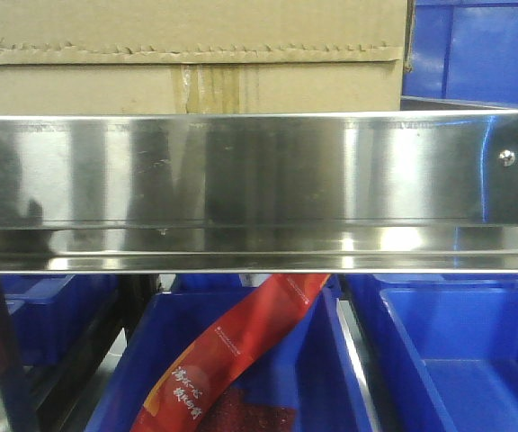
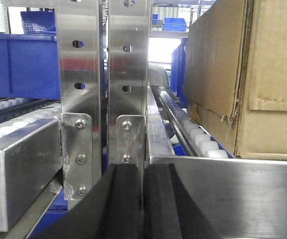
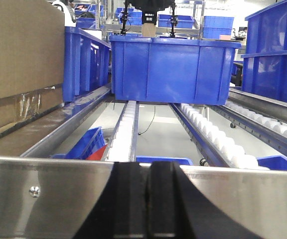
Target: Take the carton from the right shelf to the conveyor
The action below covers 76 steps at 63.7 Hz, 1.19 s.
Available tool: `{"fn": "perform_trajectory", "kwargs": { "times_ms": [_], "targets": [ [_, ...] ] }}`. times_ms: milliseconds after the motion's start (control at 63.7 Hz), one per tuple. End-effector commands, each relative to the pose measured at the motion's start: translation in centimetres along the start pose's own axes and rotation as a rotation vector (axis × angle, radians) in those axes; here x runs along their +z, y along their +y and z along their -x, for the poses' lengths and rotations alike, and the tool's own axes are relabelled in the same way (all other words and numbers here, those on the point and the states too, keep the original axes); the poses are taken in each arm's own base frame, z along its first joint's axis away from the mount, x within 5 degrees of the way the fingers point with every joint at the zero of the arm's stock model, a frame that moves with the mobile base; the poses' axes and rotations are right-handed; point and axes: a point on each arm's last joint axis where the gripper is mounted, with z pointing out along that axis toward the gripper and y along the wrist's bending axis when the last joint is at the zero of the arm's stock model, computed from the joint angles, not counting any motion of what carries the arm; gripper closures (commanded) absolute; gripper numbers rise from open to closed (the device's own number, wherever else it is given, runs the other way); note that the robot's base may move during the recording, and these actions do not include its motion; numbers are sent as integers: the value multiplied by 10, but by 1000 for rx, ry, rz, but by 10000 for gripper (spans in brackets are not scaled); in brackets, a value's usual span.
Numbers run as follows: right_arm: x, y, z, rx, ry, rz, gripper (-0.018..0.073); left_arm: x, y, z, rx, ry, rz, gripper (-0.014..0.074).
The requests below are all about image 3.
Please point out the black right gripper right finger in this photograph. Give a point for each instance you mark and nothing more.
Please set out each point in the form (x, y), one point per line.
(178, 210)

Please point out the stacked blue bins right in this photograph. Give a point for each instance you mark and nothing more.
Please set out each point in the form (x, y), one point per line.
(265, 60)

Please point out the steel shelf front rail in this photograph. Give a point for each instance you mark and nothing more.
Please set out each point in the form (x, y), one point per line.
(51, 198)

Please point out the red snack bag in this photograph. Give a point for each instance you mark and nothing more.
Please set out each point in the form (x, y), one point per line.
(96, 156)

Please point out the brown cardboard carton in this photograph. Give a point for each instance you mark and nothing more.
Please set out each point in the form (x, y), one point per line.
(31, 59)

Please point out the blue plastic bin left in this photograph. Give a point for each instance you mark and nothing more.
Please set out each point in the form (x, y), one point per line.
(86, 62)

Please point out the steel lane divider rail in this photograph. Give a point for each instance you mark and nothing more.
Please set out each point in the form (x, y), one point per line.
(66, 120)

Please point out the blue plastic bin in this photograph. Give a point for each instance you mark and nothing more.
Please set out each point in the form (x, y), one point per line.
(172, 70)
(86, 62)

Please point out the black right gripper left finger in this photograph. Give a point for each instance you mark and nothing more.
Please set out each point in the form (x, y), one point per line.
(119, 213)

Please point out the white roller track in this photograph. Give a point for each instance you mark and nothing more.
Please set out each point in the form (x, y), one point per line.
(123, 142)
(270, 131)
(216, 147)

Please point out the white roller track far right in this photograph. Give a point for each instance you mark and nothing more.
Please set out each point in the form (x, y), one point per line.
(270, 131)

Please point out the white roller track centre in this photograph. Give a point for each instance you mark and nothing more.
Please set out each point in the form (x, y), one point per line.
(123, 142)

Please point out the blue lower bin right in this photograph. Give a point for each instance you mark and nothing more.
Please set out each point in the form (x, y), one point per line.
(275, 162)

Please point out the blue bin with red bag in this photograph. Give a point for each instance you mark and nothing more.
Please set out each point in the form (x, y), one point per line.
(88, 144)

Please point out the blue plastic bin centre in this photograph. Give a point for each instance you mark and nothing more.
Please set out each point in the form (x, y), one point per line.
(172, 70)

